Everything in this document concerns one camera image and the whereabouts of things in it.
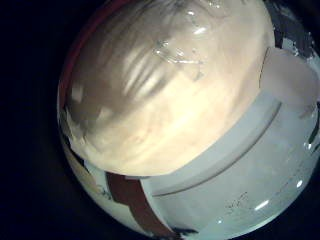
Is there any orange garment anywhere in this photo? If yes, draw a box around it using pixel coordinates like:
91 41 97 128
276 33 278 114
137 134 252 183
58 0 129 101

